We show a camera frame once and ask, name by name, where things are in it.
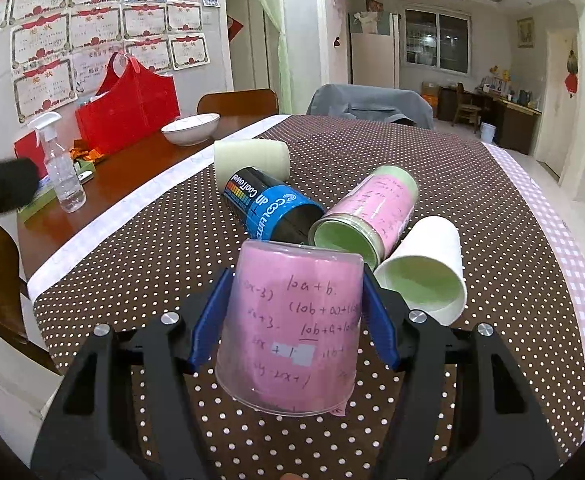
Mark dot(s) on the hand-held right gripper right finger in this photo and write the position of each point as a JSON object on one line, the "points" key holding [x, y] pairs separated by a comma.
{"points": [[381, 331]]}

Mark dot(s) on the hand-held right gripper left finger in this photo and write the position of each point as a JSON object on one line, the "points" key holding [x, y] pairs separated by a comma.
{"points": [[206, 321]]}

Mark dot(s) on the pink paper-wrapped clear cup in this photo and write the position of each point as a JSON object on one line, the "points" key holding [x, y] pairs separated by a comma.
{"points": [[292, 325]]}

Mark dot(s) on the white cup with green inside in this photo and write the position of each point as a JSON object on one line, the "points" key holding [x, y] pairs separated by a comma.
{"points": [[435, 250]]}

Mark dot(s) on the pink cup with green inside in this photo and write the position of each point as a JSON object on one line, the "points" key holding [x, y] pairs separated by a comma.
{"points": [[377, 205]]}

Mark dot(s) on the black and blue cup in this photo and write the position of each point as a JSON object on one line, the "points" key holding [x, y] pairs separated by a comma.
{"points": [[267, 200]]}

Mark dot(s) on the cream white cup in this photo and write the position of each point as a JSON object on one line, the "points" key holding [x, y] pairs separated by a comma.
{"points": [[252, 156]]}

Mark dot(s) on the green flat box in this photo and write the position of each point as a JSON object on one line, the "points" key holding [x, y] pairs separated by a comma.
{"points": [[42, 200]]}

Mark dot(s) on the red booklet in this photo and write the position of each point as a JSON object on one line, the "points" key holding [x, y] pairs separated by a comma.
{"points": [[28, 149]]}

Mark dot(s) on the clear spray bottle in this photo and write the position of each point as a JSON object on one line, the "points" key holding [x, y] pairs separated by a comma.
{"points": [[62, 170]]}

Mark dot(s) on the brown polka dot tablecloth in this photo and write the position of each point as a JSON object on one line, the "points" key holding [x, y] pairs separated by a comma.
{"points": [[172, 240]]}

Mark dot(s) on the gold foil wrappers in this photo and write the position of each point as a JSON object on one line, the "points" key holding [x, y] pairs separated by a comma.
{"points": [[88, 151]]}

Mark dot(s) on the red shopping bag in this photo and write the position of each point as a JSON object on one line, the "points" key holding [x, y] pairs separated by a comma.
{"points": [[132, 105]]}

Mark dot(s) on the white bowl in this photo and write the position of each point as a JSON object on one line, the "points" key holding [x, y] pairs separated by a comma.
{"points": [[190, 127]]}

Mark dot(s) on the pink gingham tablecloth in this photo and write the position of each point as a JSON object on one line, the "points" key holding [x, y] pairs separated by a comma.
{"points": [[579, 270]]}

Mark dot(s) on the wooden chair with rounded back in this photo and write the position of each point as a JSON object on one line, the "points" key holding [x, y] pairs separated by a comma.
{"points": [[237, 101]]}

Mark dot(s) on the white waste bin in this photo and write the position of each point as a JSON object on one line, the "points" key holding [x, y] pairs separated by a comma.
{"points": [[488, 132]]}

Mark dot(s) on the grey cloth-covered chair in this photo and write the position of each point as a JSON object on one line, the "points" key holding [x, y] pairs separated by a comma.
{"points": [[367, 102]]}

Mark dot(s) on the orange cardboard box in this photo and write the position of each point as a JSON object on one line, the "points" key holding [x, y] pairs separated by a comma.
{"points": [[430, 100]]}

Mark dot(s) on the small wooden chair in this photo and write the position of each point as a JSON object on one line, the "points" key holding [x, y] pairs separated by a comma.
{"points": [[465, 105]]}

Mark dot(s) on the wooden desk with clutter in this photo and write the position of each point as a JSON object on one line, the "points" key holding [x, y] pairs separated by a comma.
{"points": [[514, 117]]}

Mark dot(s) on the white refrigerator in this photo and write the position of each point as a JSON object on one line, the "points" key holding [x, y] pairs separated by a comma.
{"points": [[372, 55]]}

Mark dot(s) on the green sheer curtain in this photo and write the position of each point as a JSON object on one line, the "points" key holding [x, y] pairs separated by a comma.
{"points": [[278, 35]]}

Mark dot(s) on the window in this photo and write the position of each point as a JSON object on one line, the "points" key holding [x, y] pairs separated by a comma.
{"points": [[437, 40]]}

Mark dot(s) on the red door ornament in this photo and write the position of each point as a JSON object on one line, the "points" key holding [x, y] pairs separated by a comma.
{"points": [[572, 72]]}

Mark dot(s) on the wall of award certificates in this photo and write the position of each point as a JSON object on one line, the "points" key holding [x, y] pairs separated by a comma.
{"points": [[92, 25]]}

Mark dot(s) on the framed wall picture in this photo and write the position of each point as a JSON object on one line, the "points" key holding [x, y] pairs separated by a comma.
{"points": [[524, 32]]}

